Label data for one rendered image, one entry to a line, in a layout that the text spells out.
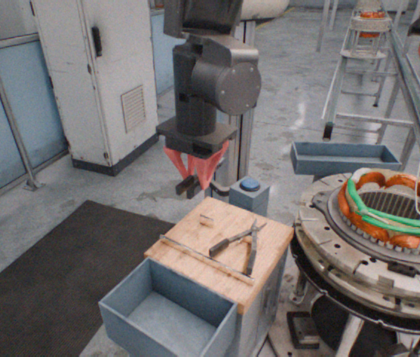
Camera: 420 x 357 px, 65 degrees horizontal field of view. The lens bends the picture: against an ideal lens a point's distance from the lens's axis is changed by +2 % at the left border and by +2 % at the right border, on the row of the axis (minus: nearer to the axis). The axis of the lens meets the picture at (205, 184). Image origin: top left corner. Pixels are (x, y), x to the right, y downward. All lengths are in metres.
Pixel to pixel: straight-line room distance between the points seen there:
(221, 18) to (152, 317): 0.45
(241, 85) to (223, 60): 0.03
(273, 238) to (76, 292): 1.52
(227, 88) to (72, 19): 2.24
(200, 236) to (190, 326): 0.15
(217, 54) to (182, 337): 0.41
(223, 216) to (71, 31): 2.12
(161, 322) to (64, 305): 1.40
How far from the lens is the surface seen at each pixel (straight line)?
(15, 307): 2.05
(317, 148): 0.97
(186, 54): 0.41
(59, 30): 2.65
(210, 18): 0.41
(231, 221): 0.63
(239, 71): 0.36
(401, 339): 0.88
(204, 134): 0.45
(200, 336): 0.56
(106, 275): 2.01
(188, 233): 0.60
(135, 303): 0.59
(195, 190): 0.49
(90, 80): 2.60
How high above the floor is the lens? 1.46
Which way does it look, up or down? 33 degrees down
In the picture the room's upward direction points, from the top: straight up
